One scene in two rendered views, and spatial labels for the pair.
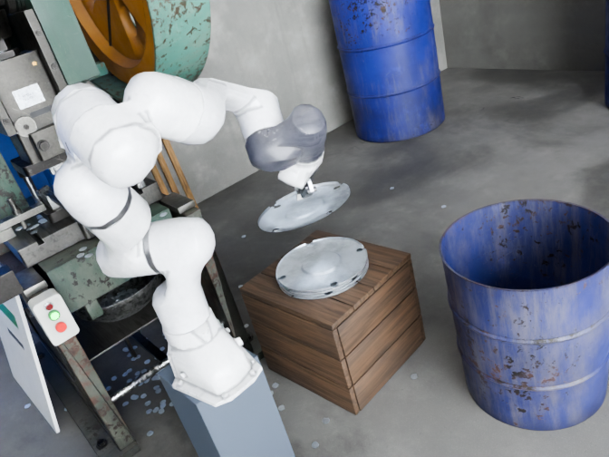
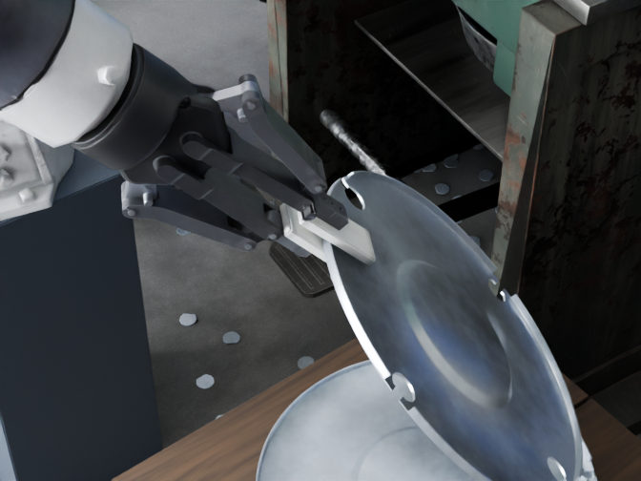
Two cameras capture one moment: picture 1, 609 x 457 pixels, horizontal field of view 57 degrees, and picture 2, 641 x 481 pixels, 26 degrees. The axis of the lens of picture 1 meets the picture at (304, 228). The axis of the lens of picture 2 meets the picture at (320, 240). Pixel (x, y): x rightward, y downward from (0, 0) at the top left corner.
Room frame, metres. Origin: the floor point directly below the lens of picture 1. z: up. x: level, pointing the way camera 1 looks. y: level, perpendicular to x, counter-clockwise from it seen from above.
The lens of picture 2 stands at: (1.40, -0.72, 1.35)
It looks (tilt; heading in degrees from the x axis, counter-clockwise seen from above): 44 degrees down; 92
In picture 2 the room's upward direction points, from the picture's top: straight up
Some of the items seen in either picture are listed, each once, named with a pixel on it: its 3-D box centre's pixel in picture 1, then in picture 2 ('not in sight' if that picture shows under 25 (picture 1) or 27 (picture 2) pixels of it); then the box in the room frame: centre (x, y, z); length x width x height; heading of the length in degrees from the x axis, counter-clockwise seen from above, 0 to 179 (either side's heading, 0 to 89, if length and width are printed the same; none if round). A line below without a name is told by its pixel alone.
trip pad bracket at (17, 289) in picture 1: (8, 302); not in sight; (1.33, 0.81, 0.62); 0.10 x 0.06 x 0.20; 123
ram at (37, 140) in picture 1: (29, 104); not in sight; (1.66, 0.66, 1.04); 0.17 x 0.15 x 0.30; 33
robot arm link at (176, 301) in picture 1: (183, 271); not in sight; (1.06, 0.28, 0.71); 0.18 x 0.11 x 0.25; 77
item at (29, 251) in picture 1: (79, 212); not in sight; (1.69, 0.68, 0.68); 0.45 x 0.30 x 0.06; 123
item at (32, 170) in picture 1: (52, 159); not in sight; (1.70, 0.68, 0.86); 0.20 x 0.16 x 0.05; 123
